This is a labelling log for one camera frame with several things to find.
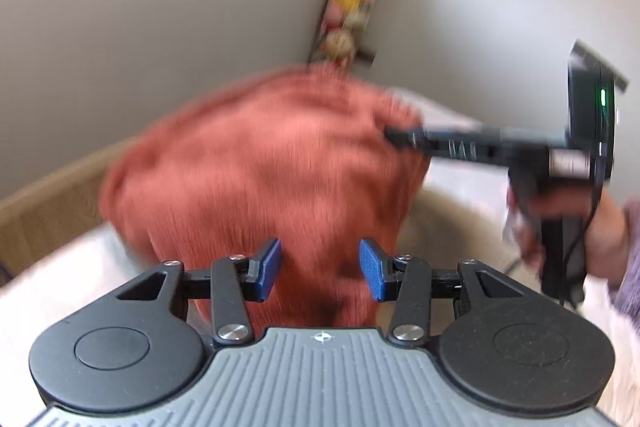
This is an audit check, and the red fleece garment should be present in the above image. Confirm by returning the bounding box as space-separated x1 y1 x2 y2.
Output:
97 63 434 339

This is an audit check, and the person's right hand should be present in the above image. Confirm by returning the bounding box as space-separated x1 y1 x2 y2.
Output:
505 191 627 281

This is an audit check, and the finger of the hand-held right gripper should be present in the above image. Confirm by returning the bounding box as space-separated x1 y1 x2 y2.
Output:
382 124 505 166

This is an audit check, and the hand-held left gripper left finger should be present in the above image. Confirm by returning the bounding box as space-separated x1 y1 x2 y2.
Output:
112 237 282 349

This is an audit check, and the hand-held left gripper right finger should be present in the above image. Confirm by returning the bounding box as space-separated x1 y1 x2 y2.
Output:
359 237 531 349

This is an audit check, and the pink dotted bed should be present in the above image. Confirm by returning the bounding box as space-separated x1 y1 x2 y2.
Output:
0 87 640 427

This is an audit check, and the wooden headboard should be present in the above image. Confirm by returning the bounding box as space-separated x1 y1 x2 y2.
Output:
0 141 147 279

